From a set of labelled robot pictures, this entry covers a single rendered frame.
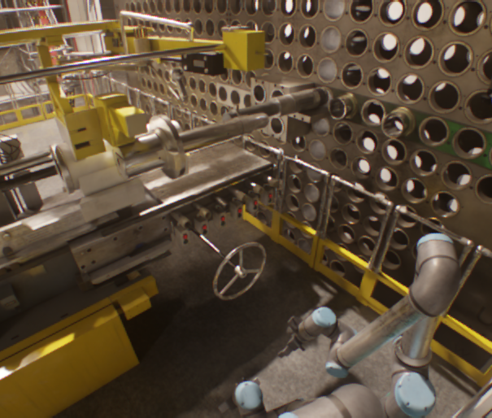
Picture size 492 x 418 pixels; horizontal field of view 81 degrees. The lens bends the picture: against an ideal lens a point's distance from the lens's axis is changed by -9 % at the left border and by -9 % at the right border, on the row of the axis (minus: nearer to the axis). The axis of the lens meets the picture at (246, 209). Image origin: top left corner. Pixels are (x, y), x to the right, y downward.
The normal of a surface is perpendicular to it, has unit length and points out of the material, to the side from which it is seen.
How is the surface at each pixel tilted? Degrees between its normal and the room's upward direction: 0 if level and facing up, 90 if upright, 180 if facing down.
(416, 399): 5
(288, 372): 0
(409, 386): 5
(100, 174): 68
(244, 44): 90
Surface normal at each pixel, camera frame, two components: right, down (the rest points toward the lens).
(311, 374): 0.00, -0.82
